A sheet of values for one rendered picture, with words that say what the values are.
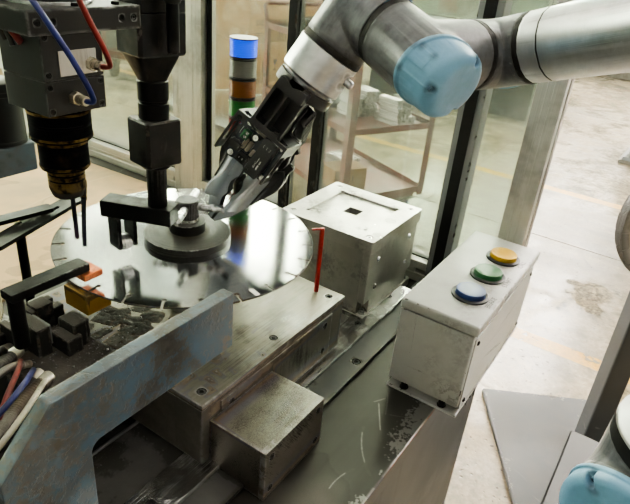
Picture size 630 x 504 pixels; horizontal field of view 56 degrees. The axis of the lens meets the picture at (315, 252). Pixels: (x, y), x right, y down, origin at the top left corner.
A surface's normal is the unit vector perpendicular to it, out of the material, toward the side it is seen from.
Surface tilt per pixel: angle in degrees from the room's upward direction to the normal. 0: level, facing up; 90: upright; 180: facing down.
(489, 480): 0
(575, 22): 67
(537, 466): 0
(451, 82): 109
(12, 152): 90
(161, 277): 0
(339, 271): 90
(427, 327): 90
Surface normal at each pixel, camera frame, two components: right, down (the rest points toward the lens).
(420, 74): -0.68, 0.11
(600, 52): -0.69, 0.58
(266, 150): -0.24, 0.25
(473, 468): 0.08, -0.88
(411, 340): -0.56, 0.35
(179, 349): 0.83, 0.33
